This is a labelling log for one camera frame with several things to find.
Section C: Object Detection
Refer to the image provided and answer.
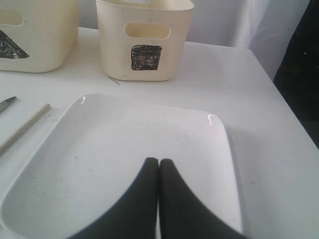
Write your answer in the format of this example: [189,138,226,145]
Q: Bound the cream bin with triangle mark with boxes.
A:
[0,0,79,73]

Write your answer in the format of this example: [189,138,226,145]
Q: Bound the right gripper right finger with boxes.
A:
[159,159,245,239]

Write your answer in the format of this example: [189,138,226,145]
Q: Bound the cream bin with square mark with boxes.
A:
[96,0,194,81]

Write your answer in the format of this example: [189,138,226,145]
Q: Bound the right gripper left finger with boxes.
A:
[71,158,160,239]

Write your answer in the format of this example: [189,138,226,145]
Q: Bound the white square plate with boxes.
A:
[0,94,243,239]

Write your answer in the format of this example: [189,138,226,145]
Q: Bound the small metal pin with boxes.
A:
[108,76,121,85]

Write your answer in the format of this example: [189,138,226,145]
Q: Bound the steel table knife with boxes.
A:
[0,96,17,113]

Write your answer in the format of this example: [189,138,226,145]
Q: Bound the wooden chopstick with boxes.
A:
[0,104,51,156]

